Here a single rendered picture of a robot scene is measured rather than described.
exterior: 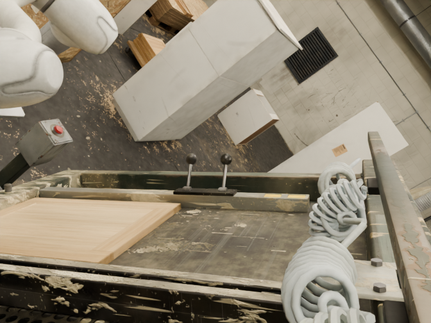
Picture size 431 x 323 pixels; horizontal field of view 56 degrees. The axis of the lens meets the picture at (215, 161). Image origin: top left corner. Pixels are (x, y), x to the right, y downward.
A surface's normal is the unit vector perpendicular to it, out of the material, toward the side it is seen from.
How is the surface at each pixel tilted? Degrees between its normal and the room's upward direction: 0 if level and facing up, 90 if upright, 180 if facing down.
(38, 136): 90
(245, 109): 90
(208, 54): 90
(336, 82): 90
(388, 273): 57
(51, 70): 39
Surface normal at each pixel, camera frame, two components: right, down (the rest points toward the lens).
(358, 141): -0.40, 0.07
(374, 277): -0.06, -0.98
